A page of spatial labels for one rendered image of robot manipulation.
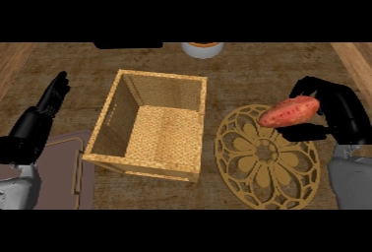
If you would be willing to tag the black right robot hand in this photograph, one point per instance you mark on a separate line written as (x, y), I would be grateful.
(344, 111)

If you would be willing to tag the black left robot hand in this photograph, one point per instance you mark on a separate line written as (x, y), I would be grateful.
(28, 131)

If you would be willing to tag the red sweet potato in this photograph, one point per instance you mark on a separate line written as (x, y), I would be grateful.
(289, 111)

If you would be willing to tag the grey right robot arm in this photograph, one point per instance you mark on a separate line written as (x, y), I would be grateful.
(351, 179)

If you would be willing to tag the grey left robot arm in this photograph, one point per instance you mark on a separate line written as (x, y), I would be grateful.
(17, 187)

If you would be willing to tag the round golden openwork placemat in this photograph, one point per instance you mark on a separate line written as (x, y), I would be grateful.
(267, 157)

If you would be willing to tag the rectangular wicker basket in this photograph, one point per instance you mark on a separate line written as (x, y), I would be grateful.
(152, 124)

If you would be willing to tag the mauve rectangular tray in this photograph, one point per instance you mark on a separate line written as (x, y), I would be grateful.
(62, 170)

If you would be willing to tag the white cylindrical container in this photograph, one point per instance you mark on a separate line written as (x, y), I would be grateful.
(202, 50)

